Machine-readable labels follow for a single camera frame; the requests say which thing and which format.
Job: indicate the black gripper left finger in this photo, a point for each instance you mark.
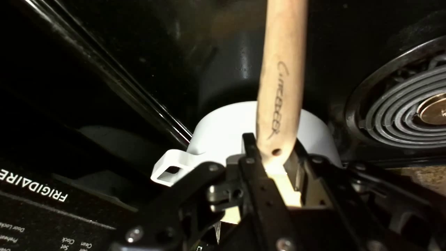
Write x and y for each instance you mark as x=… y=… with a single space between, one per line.
x=269 y=209

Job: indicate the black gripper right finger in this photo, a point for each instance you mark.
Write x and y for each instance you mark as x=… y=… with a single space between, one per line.
x=343 y=203

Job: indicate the wooden cooking spoon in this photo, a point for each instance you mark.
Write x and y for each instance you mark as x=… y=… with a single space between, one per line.
x=283 y=70

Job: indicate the black coil burner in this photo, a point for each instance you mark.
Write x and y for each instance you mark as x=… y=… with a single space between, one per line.
x=409 y=106

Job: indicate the black electric stove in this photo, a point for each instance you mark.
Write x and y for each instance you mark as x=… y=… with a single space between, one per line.
x=116 y=56

